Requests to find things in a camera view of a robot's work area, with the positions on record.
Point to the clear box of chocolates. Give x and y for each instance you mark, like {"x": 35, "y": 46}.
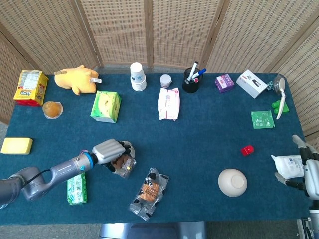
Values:
{"x": 125, "y": 166}

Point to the shiny metal scoop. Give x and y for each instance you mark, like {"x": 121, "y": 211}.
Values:
{"x": 276, "y": 81}

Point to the white product box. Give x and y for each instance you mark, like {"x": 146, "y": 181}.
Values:
{"x": 251, "y": 83}

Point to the metal clip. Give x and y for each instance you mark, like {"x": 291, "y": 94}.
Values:
{"x": 270, "y": 85}

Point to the yellow biscuit package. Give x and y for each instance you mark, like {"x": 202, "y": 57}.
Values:
{"x": 30, "y": 87}

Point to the yellow sponge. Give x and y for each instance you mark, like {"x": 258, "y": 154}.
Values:
{"x": 16, "y": 145}

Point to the white marker black cap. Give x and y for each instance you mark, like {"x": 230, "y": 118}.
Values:
{"x": 192, "y": 71}

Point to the green tissue box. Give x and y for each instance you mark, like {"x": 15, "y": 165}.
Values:
{"x": 106, "y": 105}

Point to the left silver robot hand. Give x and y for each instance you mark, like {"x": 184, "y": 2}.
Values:
{"x": 109, "y": 149}

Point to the black mesh pen holder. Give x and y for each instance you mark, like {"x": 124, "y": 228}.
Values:
{"x": 190, "y": 85}

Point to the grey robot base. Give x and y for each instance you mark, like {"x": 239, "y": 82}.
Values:
{"x": 152, "y": 230}

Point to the green flat sachet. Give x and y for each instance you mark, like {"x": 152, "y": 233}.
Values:
{"x": 262, "y": 119}

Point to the blue carpet table cover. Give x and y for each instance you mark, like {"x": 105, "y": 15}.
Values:
{"x": 174, "y": 139}

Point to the green wipes pack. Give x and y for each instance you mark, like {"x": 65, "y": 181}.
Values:
{"x": 77, "y": 190}

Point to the blue marker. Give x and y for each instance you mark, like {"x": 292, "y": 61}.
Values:
{"x": 200, "y": 72}

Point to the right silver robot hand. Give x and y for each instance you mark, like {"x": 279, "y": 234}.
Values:
{"x": 311, "y": 171}

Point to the bread in clear bag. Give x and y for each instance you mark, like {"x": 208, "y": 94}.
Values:
{"x": 149, "y": 191}

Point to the small white jar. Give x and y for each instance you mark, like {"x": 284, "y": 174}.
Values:
{"x": 166, "y": 81}

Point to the white plastic spoon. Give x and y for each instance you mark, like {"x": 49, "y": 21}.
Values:
{"x": 281, "y": 102}

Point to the red small toy block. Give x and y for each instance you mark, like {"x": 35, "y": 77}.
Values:
{"x": 247, "y": 151}

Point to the woven wooden folding screen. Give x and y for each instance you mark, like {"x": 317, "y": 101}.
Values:
{"x": 119, "y": 30}

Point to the white pink wipes pack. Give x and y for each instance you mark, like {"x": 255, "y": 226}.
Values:
{"x": 169, "y": 103}

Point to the purple small pack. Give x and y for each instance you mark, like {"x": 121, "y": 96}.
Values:
{"x": 224, "y": 83}

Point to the white blue-label wipes pack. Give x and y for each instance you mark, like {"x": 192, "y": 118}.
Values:
{"x": 289, "y": 165}

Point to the orange jelly cup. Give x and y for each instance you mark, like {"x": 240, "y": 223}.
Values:
{"x": 52, "y": 109}

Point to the beige upturned bowl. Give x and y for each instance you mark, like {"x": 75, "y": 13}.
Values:
{"x": 232, "y": 183}

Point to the stack of paper cups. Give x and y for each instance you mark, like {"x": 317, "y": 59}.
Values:
{"x": 137, "y": 77}

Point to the green toy block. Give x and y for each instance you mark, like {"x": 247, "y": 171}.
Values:
{"x": 285, "y": 107}

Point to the yellow plush toy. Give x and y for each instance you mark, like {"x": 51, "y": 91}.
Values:
{"x": 74, "y": 81}

